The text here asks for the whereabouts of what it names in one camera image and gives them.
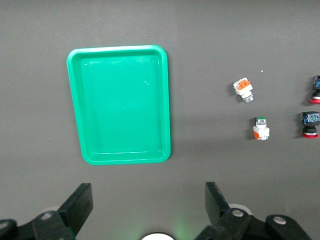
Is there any orange white switch block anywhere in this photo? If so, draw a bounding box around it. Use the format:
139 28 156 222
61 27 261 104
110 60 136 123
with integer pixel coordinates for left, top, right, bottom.
232 78 255 104

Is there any green plastic tray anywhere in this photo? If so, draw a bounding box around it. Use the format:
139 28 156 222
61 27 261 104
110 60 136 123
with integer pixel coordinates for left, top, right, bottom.
66 44 172 166

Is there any grey table mat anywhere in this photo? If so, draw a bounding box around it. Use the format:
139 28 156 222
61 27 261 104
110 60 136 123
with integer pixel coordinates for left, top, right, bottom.
0 0 320 240

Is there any red mushroom push button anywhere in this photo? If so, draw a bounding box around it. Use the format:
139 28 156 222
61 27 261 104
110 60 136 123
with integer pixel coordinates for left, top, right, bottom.
300 111 320 139
307 74 320 105

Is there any green push button white body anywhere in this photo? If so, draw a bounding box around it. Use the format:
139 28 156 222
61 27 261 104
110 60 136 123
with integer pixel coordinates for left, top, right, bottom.
252 116 271 141

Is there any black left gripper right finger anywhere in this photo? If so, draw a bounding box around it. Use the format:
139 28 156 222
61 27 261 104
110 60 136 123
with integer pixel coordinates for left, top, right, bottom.
194 181 313 240

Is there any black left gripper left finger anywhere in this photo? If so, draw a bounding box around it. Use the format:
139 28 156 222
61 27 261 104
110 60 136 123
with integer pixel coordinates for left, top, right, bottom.
0 182 94 240

